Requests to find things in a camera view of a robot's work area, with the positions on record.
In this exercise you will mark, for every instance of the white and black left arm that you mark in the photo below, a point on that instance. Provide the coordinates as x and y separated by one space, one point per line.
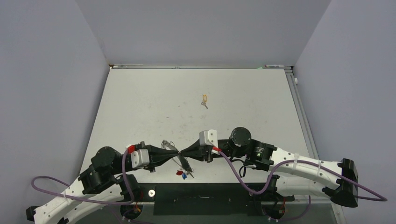
107 181

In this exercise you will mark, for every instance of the large metal keyring organizer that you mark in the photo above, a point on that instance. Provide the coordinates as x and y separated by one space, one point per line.
181 161

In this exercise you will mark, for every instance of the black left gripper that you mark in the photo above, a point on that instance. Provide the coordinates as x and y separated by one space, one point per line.
158 155

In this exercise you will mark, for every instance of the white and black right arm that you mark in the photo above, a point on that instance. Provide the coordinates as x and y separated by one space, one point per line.
332 179

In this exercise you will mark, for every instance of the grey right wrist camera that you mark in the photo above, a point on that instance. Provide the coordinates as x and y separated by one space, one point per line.
208 138

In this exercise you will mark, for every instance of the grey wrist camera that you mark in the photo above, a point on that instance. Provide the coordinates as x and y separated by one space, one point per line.
208 138
140 158

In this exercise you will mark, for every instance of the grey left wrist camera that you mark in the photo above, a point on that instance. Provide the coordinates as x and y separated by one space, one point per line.
140 158

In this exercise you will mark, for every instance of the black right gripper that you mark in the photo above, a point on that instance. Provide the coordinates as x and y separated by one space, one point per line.
198 151

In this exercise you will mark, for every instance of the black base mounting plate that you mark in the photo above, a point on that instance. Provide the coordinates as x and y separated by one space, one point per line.
205 199

